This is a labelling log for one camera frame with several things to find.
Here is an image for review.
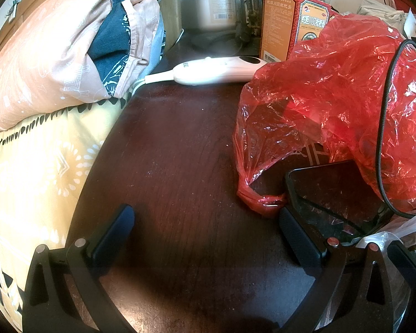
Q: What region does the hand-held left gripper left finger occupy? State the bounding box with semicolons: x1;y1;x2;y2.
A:
21;204;136;333

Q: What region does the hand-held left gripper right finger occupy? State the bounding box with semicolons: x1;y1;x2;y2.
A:
278;206;395;333

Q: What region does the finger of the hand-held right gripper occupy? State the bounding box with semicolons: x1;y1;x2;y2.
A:
386;240;416;287

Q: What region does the black smartphone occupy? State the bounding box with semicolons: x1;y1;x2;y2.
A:
285;160;392;240

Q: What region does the yellow patterned bed sheet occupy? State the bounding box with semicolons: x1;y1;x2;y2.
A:
0;90;139;333

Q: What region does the red plastic bag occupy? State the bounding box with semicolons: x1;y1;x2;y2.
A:
233;13;416;219

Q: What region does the dark blue patterned cloth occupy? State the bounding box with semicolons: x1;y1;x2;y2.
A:
89;0;168;91

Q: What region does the orange medicine box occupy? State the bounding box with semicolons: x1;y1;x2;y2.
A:
259;0;340;64

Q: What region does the dark metal stand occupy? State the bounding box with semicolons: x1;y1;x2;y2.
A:
237;0;264;35

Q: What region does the white plastic bag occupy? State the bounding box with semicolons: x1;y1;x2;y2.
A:
357;0;416;30

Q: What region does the beige canister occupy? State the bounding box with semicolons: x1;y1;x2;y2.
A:
193;0;237;32

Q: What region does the thin black cable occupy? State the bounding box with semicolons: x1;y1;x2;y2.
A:
376;38;416;220

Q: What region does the white corded controller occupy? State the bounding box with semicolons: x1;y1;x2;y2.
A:
132;56;269;96

